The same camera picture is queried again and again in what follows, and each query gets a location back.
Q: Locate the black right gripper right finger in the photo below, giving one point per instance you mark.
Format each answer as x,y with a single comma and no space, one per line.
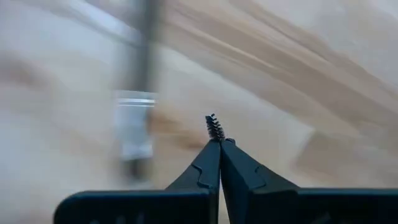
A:
264,205

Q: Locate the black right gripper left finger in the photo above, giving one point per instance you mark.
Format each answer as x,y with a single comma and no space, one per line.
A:
186,205

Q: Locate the black spoolie brush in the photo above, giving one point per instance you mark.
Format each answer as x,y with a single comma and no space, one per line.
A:
214,127

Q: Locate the short dark-bristle makeup brush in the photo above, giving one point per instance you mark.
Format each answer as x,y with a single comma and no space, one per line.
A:
133,124

